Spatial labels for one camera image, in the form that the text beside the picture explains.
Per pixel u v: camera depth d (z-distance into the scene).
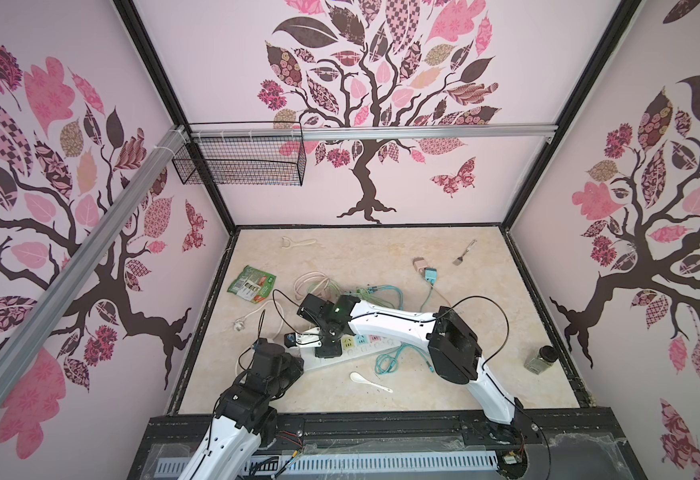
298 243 1.15
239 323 0.92
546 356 0.76
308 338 0.73
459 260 1.10
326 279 0.97
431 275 1.03
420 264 1.06
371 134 0.97
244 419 0.54
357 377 0.82
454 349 0.53
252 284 1.03
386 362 0.85
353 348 0.85
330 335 0.73
